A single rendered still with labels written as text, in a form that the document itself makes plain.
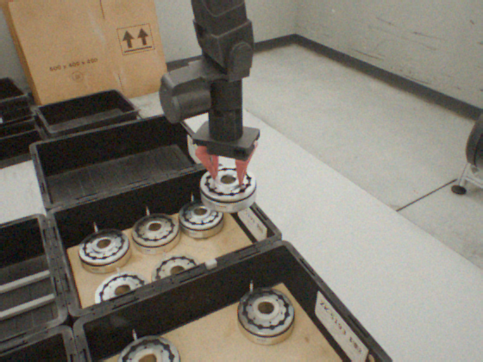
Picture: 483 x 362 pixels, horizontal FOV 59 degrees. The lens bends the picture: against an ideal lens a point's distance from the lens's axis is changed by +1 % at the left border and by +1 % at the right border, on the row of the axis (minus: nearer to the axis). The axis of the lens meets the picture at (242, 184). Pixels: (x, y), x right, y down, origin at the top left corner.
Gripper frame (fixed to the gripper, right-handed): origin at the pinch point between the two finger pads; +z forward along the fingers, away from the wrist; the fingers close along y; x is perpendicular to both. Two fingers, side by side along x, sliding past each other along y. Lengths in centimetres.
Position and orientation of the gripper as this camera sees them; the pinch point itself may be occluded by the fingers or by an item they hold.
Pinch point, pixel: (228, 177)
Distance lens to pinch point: 76.7
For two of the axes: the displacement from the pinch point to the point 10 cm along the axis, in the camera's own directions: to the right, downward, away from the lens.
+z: 0.2, 8.0, 6.1
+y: 9.4, 1.9, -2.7
